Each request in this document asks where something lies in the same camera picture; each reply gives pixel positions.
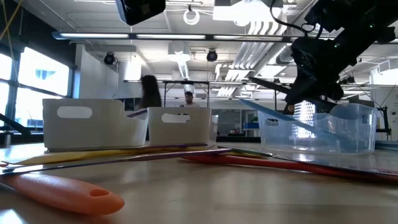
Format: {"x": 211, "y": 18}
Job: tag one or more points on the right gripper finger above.
{"x": 311, "y": 93}
{"x": 334, "y": 93}

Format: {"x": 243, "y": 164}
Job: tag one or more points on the red silicone spatula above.
{"x": 248, "y": 161}

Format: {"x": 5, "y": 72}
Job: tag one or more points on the purple utensils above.
{"x": 138, "y": 113}

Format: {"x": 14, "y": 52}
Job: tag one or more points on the small white plastic bin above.
{"x": 180, "y": 130}

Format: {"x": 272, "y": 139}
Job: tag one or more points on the large white plastic bin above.
{"x": 93, "y": 130}

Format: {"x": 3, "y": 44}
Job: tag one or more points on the purple iridescent knife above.
{"x": 124, "y": 159}
{"x": 180, "y": 145}

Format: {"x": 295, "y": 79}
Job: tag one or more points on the orange silicone spatula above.
{"x": 62, "y": 193}

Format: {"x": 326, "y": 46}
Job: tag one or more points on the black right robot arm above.
{"x": 373, "y": 18}

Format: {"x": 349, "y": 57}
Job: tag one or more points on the person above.
{"x": 289, "y": 109}
{"x": 150, "y": 91}
{"x": 189, "y": 99}

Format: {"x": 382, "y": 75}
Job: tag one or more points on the overhead LED light bar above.
{"x": 171, "y": 36}

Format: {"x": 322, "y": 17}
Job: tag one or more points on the clear plastic bin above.
{"x": 351, "y": 133}

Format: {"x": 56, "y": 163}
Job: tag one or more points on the black ceiling spotlight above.
{"x": 212, "y": 55}
{"x": 109, "y": 58}

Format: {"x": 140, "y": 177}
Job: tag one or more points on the black equipment stand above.
{"x": 385, "y": 121}

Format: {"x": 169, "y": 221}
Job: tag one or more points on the silver ceiling ducts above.
{"x": 258, "y": 53}

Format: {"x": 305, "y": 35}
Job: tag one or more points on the blue storage box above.
{"x": 250, "y": 125}

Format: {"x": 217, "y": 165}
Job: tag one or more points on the white ceiling light panel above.
{"x": 245, "y": 11}

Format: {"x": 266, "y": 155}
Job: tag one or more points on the yellow silicone spatula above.
{"x": 242, "y": 155}
{"x": 77, "y": 155}

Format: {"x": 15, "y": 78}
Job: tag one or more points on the black-framed background table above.
{"x": 199, "y": 82}

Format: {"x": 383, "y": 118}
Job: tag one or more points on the black background monitor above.
{"x": 132, "y": 104}

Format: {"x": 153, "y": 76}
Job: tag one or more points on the large window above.
{"x": 43, "y": 71}

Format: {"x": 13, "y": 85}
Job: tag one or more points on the black aluminium rig frame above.
{"x": 15, "y": 124}

